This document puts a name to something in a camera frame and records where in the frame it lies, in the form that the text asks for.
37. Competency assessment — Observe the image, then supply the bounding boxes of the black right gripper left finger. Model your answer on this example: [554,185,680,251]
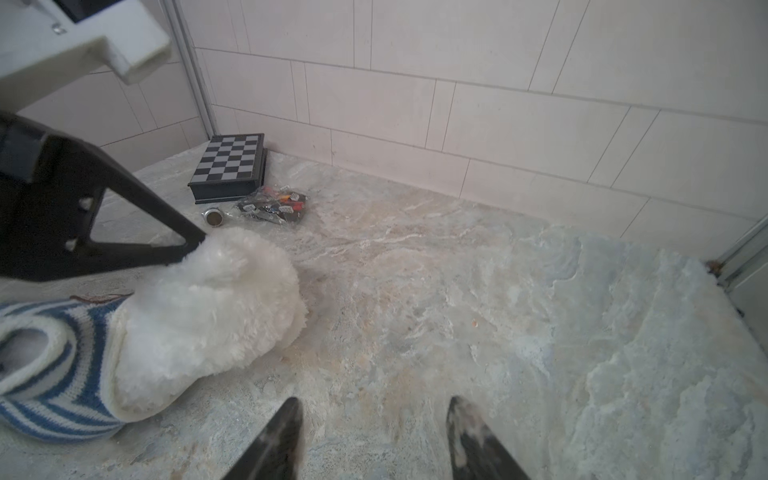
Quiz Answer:
[223,397,303,480]

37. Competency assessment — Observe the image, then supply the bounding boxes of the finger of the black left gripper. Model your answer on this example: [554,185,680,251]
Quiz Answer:
[1,112,206,282]

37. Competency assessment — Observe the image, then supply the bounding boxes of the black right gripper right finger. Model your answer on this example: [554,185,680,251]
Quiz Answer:
[446,395,530,480]

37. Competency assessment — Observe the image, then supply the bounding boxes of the white fluffy teddy bear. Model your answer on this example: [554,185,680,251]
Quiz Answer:
[110,226,308,415]

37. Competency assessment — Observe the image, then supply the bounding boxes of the blue white striped knit sweater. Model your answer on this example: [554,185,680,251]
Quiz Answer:
[0,293,181,444]

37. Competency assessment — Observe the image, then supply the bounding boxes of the small silver metal cylinder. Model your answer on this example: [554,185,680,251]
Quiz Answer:
[202,207,227,228]

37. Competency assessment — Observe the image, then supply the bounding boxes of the black white chessboard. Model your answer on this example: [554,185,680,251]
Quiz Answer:
[188,133,268,204]

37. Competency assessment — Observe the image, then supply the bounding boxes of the bag of colourful small parts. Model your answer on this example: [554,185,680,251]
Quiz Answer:
[235,186,308,224]

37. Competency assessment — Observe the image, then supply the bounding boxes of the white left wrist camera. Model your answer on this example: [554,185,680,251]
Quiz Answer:
[1,1,172,112]

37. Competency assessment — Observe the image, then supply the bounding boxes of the left aluminium corner post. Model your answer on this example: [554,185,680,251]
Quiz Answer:
[160,0,218,138]

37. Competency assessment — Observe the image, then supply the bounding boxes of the aluminium corner post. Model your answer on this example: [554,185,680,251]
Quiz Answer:
[160,0,218,138]
[705,217,767,292]

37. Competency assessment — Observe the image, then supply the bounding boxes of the right aluminium corner post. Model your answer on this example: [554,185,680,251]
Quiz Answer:
[705,217,767,292]

